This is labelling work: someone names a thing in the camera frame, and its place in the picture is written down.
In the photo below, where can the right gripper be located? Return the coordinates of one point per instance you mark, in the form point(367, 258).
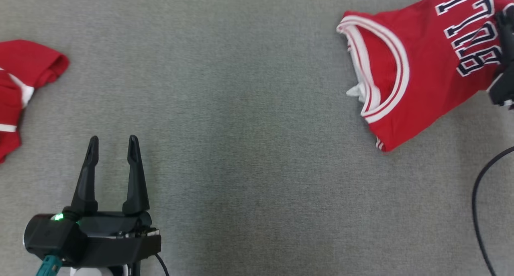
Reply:
point(504, 87)

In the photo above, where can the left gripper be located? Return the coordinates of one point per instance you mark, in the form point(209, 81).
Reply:
point(116, 240)

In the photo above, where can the red white basketball jersey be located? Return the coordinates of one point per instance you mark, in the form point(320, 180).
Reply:
point(425, 67)

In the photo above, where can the red white sports shorts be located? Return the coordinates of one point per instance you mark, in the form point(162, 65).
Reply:
point(28, 63)

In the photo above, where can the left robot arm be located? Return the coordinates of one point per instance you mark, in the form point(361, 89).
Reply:
point(96, 272)

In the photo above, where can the left wrist teal connector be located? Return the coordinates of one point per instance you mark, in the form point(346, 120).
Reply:
point(48, 266)

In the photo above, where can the grey fabric sofa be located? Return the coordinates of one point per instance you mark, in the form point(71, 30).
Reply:
point(241, 127)

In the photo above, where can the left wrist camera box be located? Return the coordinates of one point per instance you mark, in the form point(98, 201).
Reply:
point(48, 238)

